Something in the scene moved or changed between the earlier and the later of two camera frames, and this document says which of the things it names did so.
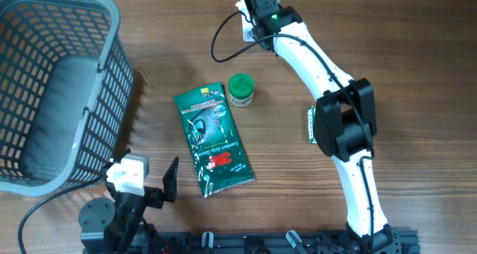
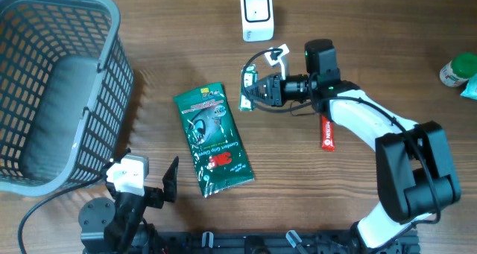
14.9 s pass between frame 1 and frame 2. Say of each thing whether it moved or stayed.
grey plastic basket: stayed
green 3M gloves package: stayed
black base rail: stayed
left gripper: stayed
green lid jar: moved
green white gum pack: moved
